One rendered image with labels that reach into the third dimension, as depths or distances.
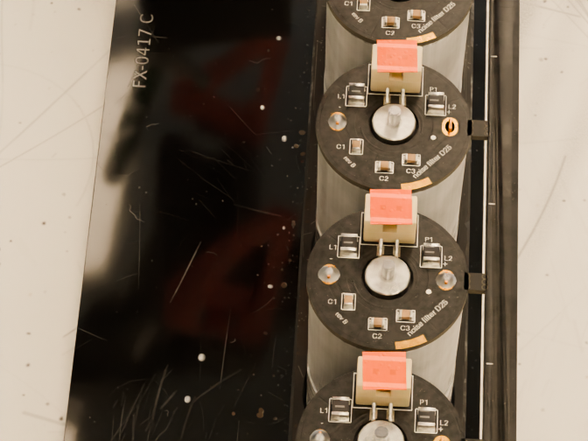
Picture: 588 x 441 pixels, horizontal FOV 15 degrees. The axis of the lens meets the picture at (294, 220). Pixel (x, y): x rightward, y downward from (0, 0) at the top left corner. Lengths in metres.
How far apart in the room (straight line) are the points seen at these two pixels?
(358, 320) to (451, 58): 0.06
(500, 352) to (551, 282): 0.08
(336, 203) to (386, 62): 0.02
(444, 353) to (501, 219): 0.02
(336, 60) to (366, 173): 0.03
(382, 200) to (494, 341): 0.03
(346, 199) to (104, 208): 0.07
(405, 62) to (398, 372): 0.05
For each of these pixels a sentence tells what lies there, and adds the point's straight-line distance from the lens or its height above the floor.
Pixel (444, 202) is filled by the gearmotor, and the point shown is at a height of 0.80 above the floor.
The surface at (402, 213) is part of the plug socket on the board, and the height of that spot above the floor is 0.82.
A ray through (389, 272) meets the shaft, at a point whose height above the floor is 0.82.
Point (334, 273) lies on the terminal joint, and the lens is 0.34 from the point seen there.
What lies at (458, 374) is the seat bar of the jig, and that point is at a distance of 0.38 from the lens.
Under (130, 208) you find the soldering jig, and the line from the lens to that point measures 0.41.
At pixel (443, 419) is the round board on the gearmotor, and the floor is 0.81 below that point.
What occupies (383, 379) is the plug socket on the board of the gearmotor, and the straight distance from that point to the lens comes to 0.33.
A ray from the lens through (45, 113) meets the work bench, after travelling 0.44.
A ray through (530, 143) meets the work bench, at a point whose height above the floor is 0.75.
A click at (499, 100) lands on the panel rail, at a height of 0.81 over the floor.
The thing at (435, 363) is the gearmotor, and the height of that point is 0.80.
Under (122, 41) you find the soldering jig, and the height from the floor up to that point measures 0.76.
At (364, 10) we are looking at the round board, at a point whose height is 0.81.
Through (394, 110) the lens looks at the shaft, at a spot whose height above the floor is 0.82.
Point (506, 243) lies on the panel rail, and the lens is 0.35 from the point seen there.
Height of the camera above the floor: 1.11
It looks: 60 degrees down
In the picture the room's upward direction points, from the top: straight up
